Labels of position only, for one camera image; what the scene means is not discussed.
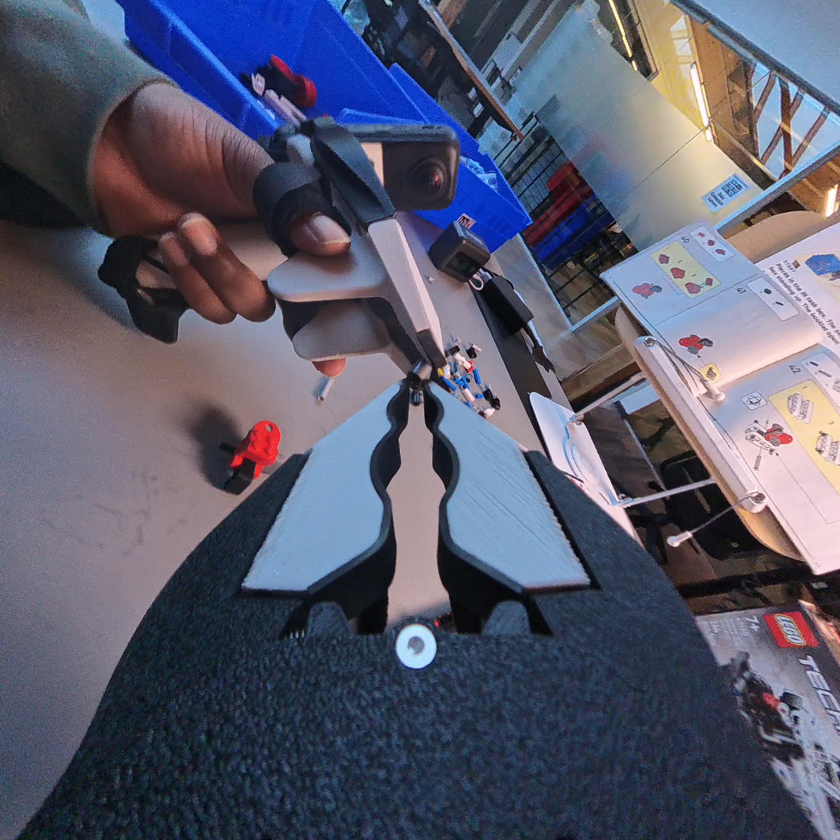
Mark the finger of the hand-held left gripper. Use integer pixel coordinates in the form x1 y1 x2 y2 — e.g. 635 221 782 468
371 216 448 375

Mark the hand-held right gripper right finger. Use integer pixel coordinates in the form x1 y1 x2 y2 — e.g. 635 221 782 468
424 381 593 607

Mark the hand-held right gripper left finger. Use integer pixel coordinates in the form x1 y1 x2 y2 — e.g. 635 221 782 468
243 381 416 607

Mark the red toy brick piece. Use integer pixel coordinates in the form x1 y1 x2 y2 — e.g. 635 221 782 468
224 420 283 494

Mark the pile of small toy bricks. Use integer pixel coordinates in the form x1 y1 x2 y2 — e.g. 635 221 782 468
440 339 502 418

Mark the grey desk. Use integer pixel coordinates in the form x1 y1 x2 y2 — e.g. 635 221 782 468
0 210 578 815

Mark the person's left hand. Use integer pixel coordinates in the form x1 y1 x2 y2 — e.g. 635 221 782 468
90 83 355 382

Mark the black device with green screen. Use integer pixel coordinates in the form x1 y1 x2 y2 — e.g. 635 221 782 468
427 217 493 283

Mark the white document stand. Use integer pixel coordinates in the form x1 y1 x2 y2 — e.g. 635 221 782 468
529 210 840 578

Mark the black power adapter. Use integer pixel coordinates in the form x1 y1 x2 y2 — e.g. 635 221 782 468
476 273 552 368

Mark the red black toy figure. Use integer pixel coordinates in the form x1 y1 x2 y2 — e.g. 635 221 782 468
247 56 319 116

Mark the stack of coloured crates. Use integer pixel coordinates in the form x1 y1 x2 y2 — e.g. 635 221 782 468
523 161 618 273

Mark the instruction booklet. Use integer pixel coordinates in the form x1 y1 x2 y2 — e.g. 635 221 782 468
602 224 840 526

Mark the toy set cardboard box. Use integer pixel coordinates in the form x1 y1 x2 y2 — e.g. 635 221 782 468
693 602 840 840

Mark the thin white cable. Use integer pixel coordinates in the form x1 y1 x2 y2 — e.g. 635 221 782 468
666 493 769 548

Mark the white wall sign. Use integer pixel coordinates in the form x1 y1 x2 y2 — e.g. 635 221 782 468
701 174 763 215

